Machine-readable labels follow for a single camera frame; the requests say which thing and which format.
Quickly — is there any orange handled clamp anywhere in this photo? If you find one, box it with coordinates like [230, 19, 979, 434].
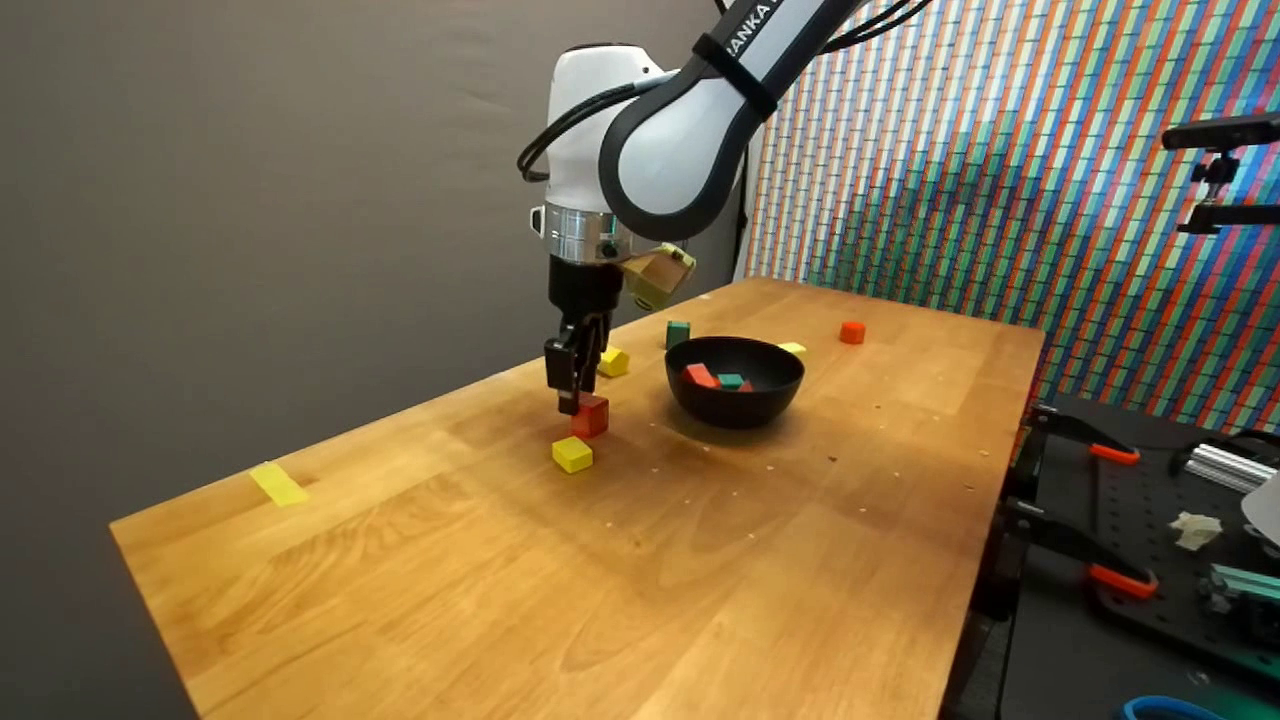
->
[1012, 498, 1159, 603]
[1032, 403, 1145, 469]

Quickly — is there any orange handled clamp upper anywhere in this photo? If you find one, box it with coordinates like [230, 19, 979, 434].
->
[1032, 403, 1145, 469]

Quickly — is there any orange hexagonal block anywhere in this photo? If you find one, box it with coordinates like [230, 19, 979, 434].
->
[573, 395, 610, 439]

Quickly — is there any orange handled clamp lower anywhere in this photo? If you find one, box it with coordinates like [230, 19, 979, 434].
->
[1012, 498, 1159, 603]

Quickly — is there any yellow cube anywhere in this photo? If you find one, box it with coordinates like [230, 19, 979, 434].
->
[551, 434, 594, 473]

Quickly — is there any red triangular prism block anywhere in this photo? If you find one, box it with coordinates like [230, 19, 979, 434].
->
[684, 362, 720, 386]

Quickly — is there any black camera stand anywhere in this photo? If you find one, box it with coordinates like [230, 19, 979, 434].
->
[1159, 113, 1280, 236]

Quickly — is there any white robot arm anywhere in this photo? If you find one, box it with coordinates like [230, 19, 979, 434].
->
[516, 0, 931, 415]

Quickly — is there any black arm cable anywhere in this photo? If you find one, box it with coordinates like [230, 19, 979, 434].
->
[714, 0, 935, 57]

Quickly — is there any black pegboard tool tray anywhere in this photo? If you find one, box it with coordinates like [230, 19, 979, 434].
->
[1012, 409, 1280, 691]

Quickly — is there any yellow tape strip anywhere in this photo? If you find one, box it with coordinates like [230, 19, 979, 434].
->
[254, 465, 308, 507]

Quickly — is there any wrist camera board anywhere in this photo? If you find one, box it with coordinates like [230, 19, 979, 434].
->
[628, 243, 698, 308]

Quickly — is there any black bowl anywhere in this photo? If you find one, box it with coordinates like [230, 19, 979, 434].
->
[664, 334, 804, 429]

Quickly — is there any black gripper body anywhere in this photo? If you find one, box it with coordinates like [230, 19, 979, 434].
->
[549, 259, 624, 347]

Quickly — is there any green block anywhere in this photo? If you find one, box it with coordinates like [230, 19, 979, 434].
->
[716, 373, 744, 391]
[664, 318, 691, 347]

